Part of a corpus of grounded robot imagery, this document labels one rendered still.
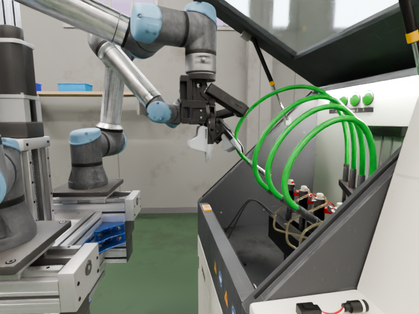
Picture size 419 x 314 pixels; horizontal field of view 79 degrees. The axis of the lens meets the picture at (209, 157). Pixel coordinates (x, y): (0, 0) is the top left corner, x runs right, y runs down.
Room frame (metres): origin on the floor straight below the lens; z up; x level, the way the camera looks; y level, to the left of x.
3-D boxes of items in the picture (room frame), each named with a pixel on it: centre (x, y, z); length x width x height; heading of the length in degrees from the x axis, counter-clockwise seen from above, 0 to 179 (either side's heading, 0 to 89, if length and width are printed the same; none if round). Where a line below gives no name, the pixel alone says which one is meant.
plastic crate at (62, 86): (3.07, 1.56, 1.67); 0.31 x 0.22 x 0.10; 93
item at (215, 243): (0.77, -0.03, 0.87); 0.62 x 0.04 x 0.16; 10
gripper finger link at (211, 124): (0.62, 0.00, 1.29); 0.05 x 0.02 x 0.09; 10
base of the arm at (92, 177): (1.04, 0.50, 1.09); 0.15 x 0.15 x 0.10
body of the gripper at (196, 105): (0.64, 0.03, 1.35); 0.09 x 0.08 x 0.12; 100
